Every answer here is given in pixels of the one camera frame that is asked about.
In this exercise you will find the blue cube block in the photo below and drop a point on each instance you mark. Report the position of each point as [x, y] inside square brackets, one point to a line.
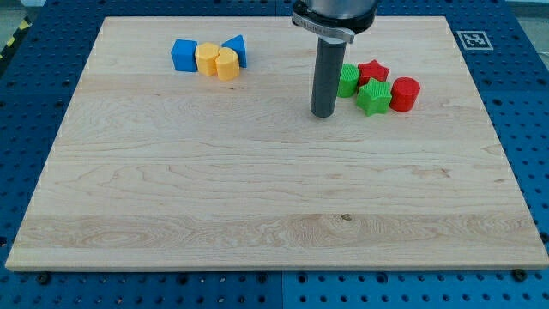
[183, 55]

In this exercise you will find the light wooden board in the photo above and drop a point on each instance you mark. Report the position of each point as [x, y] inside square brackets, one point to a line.
[155, 169]

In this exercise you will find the red cylinder block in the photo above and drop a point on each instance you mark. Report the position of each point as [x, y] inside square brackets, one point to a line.
[405, 91]

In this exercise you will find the green cylinder block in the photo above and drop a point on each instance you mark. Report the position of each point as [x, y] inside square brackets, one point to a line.
[348, 80]

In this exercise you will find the blue triangle block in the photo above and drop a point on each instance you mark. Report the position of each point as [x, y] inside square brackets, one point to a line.
[237, 44]

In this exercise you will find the yellow hexagon block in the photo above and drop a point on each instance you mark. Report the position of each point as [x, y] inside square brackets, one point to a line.
[205, 55]

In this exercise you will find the white fiducial marker tag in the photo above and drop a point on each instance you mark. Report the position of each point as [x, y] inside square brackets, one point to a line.
[473, 40]

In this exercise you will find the green star block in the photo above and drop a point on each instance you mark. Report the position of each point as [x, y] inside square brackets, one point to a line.
[374, 97]

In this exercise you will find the red star block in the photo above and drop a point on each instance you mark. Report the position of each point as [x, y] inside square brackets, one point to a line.
[372, 69]

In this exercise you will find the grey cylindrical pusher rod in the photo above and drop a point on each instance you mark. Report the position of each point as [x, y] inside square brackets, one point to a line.
[327, 72]

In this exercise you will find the yellow rounded block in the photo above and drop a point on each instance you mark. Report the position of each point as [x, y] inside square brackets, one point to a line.
[227, 64]

